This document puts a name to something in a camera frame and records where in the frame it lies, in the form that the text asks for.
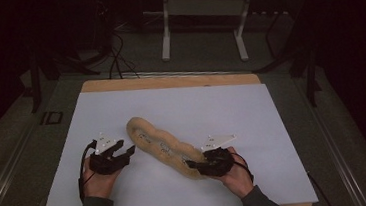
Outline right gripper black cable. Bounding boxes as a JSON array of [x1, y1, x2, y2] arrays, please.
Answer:
[[230, 149, 256, 185]]

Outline black stand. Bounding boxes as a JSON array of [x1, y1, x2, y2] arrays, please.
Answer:
[[248, 4, 327, 112], [24, 39, 105, 114]]

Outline white table mat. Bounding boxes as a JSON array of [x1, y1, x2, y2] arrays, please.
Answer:
[[29, 72, 319, 206]]

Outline person's right hand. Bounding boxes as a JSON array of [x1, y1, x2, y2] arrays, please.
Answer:
[[207, 144, 257, 202]]

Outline person's left hand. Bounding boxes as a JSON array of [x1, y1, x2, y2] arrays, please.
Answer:
[[80, 161, 126, 202]]

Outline wooden table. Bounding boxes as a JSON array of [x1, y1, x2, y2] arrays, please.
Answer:
[[28, 62, 314, 206]]

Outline thin black floor cable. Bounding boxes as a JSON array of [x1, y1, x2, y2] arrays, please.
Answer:
[[306, 168, 335, 206]]

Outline black floor bracket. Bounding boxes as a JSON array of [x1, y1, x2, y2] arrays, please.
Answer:
[[38, 109, 65, 127]]

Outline black floor cables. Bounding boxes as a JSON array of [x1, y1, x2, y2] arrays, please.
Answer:
[[104, 30, 142, 81]]

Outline tan three-pocket holder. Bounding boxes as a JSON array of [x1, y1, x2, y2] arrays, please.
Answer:
[[124, 110, 211, 188]]

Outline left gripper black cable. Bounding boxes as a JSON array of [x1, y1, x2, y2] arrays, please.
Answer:
[[74, 139, 103, 204]]

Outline white metal stand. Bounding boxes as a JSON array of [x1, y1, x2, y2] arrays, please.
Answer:
[[156, 0, 262, 70]]

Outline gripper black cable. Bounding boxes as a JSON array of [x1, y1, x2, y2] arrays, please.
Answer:
[[74, 139, 103, 204], [230, 149, 256, 185]]

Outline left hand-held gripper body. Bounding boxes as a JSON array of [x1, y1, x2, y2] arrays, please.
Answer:
[[86, 130, 132, 177]]

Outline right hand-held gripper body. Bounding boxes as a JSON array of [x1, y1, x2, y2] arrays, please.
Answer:
[[195, 132, 240, 179]]

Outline metal floor rail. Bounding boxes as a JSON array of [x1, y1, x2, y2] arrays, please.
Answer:
[[0, 122, 44, 206], [293, 73, 366, 206]]

